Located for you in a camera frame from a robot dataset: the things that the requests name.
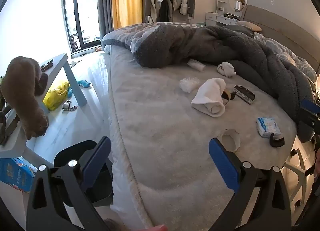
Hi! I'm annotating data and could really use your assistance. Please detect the white paper ring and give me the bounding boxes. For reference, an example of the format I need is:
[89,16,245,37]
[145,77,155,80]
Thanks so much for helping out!
[219,129,241,152]

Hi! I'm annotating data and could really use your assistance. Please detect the yellow plastic bag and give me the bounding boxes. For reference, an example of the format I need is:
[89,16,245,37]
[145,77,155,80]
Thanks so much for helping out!
[42,81,70,111]

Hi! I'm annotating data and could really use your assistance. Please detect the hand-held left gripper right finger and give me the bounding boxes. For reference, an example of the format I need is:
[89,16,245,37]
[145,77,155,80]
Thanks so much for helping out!
[209,137,293,231]

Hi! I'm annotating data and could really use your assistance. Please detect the blue white tissue pack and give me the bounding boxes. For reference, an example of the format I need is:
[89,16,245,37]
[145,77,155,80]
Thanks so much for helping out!
[256,117,282,138]

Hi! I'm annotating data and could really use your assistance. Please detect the bed with light sheet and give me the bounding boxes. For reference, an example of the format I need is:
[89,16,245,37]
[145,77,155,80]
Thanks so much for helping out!
[101,22,320,231]

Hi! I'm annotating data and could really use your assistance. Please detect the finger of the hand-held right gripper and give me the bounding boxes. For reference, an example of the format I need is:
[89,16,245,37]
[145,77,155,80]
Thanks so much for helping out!
[299,98,320,134]

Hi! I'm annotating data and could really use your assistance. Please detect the grey keychain toy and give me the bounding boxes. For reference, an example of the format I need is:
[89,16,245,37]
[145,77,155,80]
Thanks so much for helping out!
[62,99,78,112]

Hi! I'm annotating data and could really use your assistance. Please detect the black framed glass door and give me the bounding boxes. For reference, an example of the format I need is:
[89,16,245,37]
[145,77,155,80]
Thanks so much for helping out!
[61,0,103,54]

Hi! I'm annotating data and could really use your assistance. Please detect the beige pillow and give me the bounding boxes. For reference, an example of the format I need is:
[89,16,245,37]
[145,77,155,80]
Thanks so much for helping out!
[236,21,262,32]

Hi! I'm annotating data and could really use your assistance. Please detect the black white package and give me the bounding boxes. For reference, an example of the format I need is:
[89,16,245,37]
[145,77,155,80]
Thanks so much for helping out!
[233,85,256,104]

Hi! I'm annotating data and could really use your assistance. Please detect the white table lamp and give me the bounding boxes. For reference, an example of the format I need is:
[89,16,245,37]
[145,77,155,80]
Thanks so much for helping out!
[234,1,244,20]

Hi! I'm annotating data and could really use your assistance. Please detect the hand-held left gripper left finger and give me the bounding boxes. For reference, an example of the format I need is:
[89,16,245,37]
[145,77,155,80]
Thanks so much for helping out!
[26,136,114,231]

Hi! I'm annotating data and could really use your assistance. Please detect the light blue table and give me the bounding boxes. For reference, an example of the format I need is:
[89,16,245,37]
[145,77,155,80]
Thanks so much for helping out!
[0,53,88,169]

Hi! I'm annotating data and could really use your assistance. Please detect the white chair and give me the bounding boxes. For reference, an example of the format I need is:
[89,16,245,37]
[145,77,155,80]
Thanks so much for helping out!
[282,148,309,206]

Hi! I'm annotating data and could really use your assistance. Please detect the blue cardboard box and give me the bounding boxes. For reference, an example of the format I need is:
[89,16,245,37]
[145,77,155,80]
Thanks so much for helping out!
[0,157,35,193]

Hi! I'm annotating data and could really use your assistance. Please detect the rolled white towel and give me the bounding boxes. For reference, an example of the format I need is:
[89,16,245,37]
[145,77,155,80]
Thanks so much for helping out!
[191,78,227,118]

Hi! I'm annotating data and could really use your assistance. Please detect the white balled sock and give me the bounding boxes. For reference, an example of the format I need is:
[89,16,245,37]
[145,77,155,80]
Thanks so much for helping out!
[217,62,237,77]

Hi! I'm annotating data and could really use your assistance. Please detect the person's left hand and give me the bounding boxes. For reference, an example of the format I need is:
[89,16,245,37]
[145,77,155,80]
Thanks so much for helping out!
[139,224,168,231]

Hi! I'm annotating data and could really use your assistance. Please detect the grey curtain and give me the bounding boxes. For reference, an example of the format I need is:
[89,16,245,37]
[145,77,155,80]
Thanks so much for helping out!
[97,0,114,39]

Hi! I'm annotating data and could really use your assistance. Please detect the grey fluffy blanket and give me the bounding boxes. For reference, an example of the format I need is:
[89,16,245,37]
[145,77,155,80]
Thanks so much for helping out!
[101,22,318,143]

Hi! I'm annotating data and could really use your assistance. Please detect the dark trash bin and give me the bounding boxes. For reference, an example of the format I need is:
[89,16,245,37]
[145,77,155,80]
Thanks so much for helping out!
[54,140,114,206]

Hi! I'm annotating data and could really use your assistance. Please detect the dark brown hair clip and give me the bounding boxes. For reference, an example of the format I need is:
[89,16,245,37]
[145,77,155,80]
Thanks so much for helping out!
[41,59,54,71]

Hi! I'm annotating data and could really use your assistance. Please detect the dark tape roll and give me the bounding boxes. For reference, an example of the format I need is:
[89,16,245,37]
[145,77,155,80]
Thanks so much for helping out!
[221,88,237,105]

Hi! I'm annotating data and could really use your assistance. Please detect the white dressing table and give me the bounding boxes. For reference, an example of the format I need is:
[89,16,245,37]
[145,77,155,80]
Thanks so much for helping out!
[205,0,243,27]

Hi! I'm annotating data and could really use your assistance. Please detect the crumpled clear plastic wrap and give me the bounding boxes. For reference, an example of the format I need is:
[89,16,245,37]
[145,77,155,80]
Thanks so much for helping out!
[179,78,198,93]

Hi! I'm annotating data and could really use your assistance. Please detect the black clip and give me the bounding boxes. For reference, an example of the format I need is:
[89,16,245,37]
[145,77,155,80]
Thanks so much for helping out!
[269,133,285,148]

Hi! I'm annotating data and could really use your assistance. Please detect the beige headboard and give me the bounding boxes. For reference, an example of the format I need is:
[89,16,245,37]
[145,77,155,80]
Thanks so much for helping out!
[242,4,320,75]

